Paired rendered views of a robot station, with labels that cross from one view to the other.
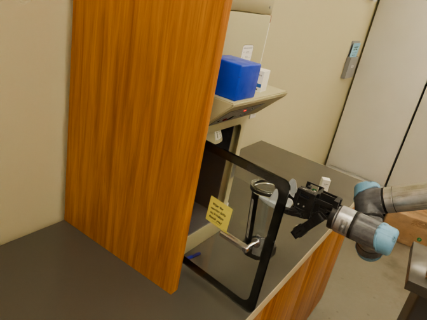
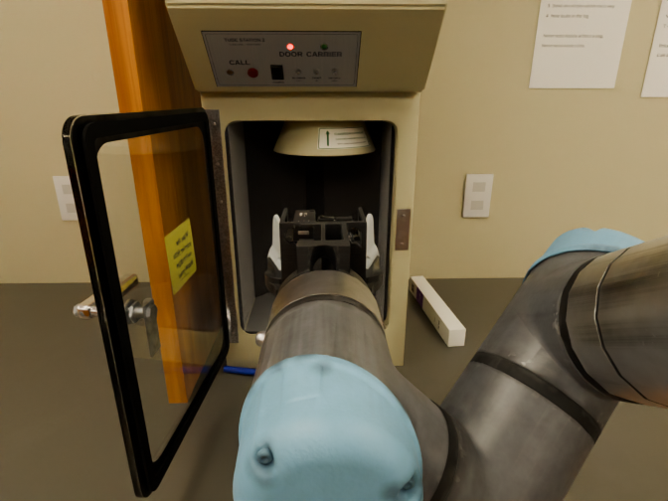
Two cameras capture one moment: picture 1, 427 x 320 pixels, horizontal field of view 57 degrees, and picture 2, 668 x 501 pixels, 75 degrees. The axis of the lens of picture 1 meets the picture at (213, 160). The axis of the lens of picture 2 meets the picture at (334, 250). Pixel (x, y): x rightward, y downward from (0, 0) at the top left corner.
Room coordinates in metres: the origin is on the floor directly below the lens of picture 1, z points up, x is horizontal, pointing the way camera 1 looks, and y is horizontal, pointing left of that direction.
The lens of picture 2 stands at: (0.80, -0.59, 1.40)
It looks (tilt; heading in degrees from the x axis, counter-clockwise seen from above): 20 degrees down; 58
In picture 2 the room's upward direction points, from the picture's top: straight up
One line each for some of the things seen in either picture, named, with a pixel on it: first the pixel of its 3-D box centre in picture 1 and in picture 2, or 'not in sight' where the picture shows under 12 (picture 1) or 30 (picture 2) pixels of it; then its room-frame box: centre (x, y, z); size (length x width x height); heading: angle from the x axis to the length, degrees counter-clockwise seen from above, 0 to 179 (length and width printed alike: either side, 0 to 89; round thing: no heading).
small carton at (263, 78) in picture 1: (257, 79); not in sight; (1.15, -0.08, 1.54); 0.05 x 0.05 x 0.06; 67
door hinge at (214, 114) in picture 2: not in sight; (221, 239); (1.00, 0.07, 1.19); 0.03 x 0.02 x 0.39; 149
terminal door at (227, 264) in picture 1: (223, 225); (176, 278); (0.91, -0.06, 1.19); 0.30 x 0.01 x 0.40; 53
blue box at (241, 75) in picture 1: (232, 77); not in sight; (1.03, -0.01, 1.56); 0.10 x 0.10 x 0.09; 59
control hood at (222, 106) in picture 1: (242, 107); (309, 50); (1.11, -0.05, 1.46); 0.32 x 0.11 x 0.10; 149
